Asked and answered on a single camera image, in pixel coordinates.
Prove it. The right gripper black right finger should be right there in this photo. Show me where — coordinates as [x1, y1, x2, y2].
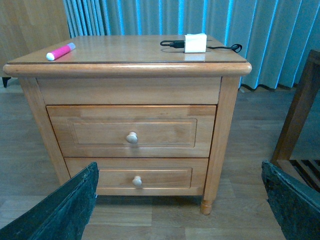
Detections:
[261, 160, 320, 240]

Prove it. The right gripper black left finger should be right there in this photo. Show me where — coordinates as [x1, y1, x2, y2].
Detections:
[0, 162, 99, 240]

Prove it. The wooden drawer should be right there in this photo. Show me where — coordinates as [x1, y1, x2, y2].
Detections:
[65, 157, 208, 189]
[47, 105, 216, 158]

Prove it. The pink marker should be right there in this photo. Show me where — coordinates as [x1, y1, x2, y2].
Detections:
[46, 42, 76, 61]

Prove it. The dark wooden chair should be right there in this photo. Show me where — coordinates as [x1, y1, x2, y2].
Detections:
[270, 49, 320, 191]

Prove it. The wooden nightstand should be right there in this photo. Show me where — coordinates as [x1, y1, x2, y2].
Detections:
[3, 35, 252, 215]

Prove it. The grey-blue curtain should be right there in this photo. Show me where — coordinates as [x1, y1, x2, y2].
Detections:
[63, 0, 320, 89]

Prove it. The white charger block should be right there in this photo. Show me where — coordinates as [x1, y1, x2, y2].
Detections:
[184, 33, 207, 54]

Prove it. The light wooden cabinet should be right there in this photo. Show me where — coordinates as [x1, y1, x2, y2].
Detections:
[0, 0, 70, 88]

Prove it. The black cable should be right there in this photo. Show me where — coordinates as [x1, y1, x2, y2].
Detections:
[159, 39, 243, 53]

